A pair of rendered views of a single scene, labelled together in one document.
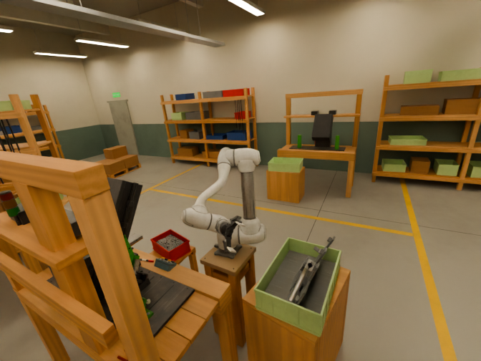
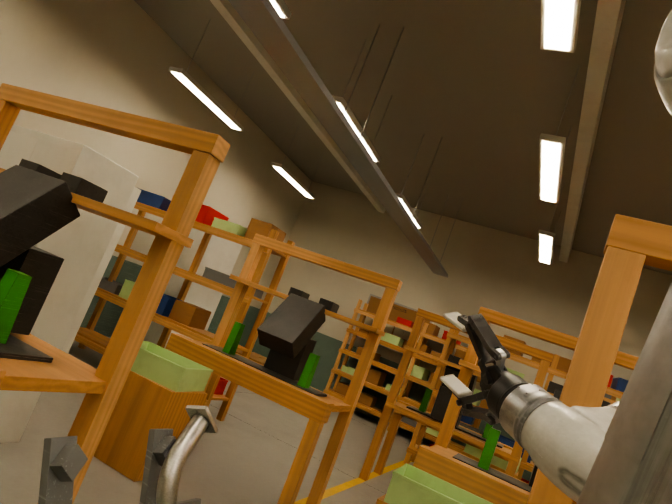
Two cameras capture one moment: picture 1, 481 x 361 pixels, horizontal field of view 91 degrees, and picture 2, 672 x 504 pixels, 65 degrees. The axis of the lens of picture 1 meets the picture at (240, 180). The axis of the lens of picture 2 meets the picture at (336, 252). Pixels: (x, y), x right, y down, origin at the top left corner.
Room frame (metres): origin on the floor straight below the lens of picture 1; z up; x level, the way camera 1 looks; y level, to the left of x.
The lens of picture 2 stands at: (1.99, -0.33, 1.39)
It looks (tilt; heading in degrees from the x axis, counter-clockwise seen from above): 8 degrees up; 175
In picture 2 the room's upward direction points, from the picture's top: 21 degrees clockwise
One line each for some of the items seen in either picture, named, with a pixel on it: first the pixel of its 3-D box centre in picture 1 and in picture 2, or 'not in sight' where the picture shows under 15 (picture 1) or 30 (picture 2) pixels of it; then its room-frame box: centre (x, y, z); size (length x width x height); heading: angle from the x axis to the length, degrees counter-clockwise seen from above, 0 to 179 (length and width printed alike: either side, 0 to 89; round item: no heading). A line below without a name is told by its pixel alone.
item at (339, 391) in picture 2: not in sight; (410, 376); (-8.45, 2.91, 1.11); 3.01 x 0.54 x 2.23; 60
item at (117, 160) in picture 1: (114, 161); not in sight; (7.22, 3.88, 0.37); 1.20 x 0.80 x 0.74; 158
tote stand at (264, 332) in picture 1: (298, 322); not in sight; (1.31, -0.36, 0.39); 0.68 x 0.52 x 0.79; 140
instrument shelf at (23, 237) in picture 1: (40, 228); not in sight; (1.11, 1.08, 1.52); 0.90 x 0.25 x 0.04; 60
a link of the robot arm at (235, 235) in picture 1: (227, 233); not in sight; (1.63, 0.14, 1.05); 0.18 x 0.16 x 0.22; 85
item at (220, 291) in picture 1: (149, 267); not in sight; (1.57, 0.81, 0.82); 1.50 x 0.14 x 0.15; 60
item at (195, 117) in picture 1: (207, 130); not in sight; (7.26, 0.86, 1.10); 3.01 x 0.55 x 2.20; 60
